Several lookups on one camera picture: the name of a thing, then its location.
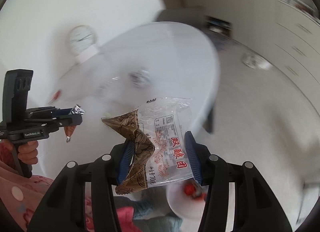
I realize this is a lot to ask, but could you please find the small red wrapper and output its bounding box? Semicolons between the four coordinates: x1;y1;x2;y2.
48;90;61;105

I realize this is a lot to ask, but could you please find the clear plastic bottle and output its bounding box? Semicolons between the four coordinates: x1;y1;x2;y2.
95;76;119;96

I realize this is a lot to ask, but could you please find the round white wall clock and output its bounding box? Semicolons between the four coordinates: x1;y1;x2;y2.
67;25;97;56

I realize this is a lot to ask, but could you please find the teal quilted trouser leg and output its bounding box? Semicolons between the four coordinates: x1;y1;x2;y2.
114;187;183;231

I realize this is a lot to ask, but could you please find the pink pyjama sleeve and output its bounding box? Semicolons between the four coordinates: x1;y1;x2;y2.
1;140;53;231

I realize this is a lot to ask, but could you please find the person's left hand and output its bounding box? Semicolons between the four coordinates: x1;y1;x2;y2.
1;140;39;169

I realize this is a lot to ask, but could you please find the brown orange snack packet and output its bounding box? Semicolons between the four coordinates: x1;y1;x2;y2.
64;104;85;143

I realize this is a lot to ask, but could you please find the white trash bin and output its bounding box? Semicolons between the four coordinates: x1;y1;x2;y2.
166;179;206;220

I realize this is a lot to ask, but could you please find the round white table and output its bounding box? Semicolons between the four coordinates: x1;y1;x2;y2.
29;22;220;178

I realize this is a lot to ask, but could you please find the white bag on floor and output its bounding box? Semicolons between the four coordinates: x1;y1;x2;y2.
242;53;273;70

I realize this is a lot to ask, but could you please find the red plastic bag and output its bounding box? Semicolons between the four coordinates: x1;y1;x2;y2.
183;181;207;201

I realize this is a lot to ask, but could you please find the clear brown snack wrapper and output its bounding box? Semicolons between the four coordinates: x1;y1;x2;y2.
101;97;193;195

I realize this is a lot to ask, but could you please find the grey chair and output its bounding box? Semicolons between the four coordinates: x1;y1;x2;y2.
155;6;206;30

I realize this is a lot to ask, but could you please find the white drawer cabinet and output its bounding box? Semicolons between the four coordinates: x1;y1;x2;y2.
271;0;319;107

